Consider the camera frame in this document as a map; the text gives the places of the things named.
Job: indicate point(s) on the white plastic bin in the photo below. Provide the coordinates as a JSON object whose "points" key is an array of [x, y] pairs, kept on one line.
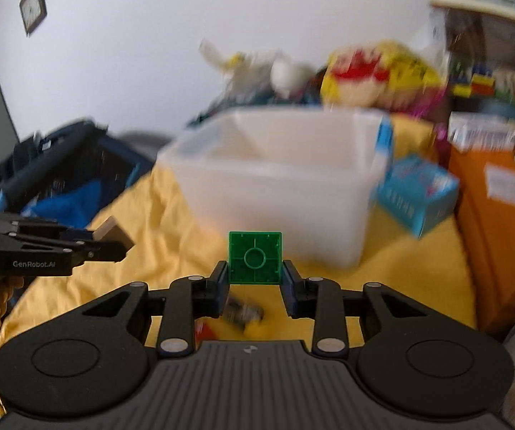
{"points": [[275, 188]]}

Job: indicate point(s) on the green building block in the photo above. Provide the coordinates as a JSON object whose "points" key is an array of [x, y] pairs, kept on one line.
{"points": [[255, 257]]}

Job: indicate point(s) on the black and blue bag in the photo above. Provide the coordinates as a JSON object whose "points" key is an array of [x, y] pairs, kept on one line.
{"points": [[60, 174]]}

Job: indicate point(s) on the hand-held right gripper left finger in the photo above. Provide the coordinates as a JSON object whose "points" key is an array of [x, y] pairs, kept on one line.
{"points": [[220, 280]]}

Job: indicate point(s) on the yellow cloth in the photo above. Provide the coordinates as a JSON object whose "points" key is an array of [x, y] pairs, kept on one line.
{"points": [[418, 268]]}

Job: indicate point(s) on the framed wall clock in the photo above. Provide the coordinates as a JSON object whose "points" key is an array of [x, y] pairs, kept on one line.
{"points": [[32, 6]]}

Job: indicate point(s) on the light blue cardboard box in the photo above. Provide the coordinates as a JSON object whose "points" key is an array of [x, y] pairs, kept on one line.
{"points": [[418, 197]]}

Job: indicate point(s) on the yellow red snack bag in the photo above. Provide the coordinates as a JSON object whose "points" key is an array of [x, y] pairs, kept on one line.
{"points": [[378, 76]]}

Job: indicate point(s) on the white plastic bag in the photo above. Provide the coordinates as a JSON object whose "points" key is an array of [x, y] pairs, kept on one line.
{"points": [[239, 69]]}

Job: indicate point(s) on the brown cube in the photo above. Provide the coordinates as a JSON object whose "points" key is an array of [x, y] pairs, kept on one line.
{"points": [[112, 232]]}

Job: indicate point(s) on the orange box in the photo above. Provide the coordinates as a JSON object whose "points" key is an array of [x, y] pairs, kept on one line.
{"points": [[499, 242]]}

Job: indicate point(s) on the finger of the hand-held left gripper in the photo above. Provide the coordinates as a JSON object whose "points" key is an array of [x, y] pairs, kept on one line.
{"points": [[51, 227], [101, 251]]}

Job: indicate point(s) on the black yellow toy car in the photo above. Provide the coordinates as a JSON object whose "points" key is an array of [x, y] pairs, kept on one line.
{"points": [[245, 311]]}

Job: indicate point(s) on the white egg-shaped object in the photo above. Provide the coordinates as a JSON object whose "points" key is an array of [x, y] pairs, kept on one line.
{"points": [[291, 77]]}

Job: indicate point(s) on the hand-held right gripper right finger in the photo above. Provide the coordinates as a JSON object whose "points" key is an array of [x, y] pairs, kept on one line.
{"points": [[289, 280]]}

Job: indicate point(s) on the colourful toy boxes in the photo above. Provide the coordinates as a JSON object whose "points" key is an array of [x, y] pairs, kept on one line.
{"points": [[494, 85]]}

